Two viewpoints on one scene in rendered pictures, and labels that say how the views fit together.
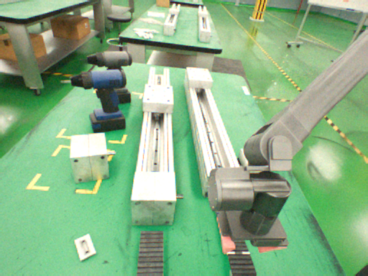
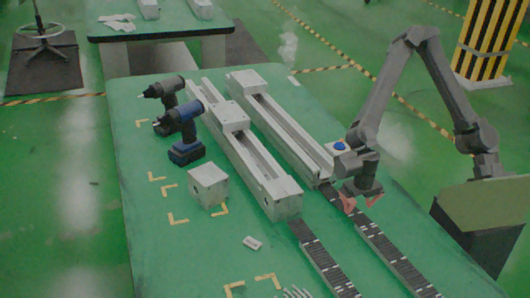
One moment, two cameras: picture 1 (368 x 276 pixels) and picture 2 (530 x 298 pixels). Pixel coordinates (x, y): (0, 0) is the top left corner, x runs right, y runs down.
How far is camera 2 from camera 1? 0.85 m
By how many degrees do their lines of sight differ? 15
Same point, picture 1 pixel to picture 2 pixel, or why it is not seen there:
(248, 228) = (361, 187)
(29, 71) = not seen: outside the picture
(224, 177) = (344, 158)
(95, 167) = (220, 191)
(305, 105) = (373, 104)
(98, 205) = (238, 219)
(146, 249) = (297, 228)
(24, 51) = not seen: outside the picture
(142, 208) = (281, 205)
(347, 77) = (390, 82)
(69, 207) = (217, 226)
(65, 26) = not seen: outside the picture
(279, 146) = (368, 132)
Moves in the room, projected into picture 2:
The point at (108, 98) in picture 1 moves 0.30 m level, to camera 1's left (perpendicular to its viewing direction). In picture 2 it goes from (190, 129) to (99, 140)
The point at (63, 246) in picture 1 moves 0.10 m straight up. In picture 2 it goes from (236, 247) to (236, 221)
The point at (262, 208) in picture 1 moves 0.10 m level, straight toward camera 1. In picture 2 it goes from (368, 170) to (367, 192)
